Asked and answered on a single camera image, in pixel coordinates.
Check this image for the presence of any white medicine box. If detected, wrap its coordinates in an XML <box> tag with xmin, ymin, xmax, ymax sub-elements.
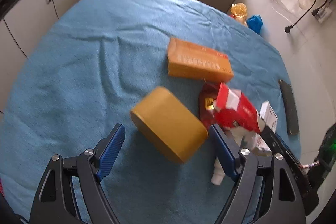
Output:
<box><xmin>259</xmin><ymin>101</ymin><xmax>278</xmax><ymax>132</ymax></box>

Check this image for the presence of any black power adapter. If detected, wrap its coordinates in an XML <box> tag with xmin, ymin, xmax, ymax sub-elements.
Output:
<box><xmin>311</xmin><ymin>0</ymin><xmax>331</xmax><ymax>22</ymax></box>

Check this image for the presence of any yellow plastic bag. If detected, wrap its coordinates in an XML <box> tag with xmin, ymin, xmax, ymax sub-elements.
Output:
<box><xmin>227</xmin><ymin>3</ymin><xmax>248</xmax><ymax>25</ymax></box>

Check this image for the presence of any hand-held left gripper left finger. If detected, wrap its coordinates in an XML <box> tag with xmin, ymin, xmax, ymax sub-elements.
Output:
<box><xmin>29</xmin><ymin>123</ymin><xmax>126</xmax><ymax>224</ymax></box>

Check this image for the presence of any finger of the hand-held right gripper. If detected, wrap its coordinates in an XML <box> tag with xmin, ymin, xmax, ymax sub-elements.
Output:
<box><xmin>261</xmin><ymin>126</ymin><xmax>314</xmax><ymax>194</ymax></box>

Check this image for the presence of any black smartphone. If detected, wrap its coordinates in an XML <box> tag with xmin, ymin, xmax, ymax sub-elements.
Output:
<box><xmin>278</xmin><ymin>79</ymin><xmax>300</xmax><ymax>135</ymax></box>

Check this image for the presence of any black power plug cable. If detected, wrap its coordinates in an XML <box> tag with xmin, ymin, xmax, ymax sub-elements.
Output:
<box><xmin>285</xmin><ymin>0</ymin><xmax>322</xmax><ymax>33</ymax></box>

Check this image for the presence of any white plastic bottle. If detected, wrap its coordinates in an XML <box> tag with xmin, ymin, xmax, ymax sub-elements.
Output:
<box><xmin>211</xmin><ymin>158</ymin><xmax>226</xmax><ymax>185</ymax></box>

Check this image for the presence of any white snack packet red print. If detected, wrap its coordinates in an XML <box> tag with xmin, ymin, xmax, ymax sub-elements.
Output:
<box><xmin>231</xmin><ymin>132</ymin><xmax>272</xmax><ymax>159</ymax></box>

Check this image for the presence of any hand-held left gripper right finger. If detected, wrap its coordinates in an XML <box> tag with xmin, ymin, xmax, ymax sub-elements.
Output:
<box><xmin>209</xmin><ymin>124</ymin><xmax>307</xmax><ymax>224</ymax></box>

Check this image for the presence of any orange cardboard box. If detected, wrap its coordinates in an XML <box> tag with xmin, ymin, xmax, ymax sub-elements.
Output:
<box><xmin>167</xmin><ymin>37</ymin><xmax>234</xmax><ymax>82</ymax></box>

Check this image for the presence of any blue tablecloth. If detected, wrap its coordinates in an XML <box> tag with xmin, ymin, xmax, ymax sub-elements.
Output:
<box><xmin>0</xmin><ymin>0</ymin><xmax>301</xmax><ymax>224</ymax></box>

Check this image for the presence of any blue plastic bag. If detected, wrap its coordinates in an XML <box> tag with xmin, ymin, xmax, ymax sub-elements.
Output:
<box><xmin>246</xmin><ymin>15</ymin><xmax>264</xmax><ymax>35</ymax></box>

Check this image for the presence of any red white torn carton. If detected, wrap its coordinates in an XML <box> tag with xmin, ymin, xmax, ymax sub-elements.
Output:
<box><xmin>199</xmin><ymin>81</ymin><xmax>265</xmax><ymax>134</ymax></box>

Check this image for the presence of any brown tape roll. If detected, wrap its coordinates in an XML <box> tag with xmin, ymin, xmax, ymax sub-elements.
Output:
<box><xmin>130</xmin><ymin>86</ymin><xmax>209</xmax><ymax>164</ymax></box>

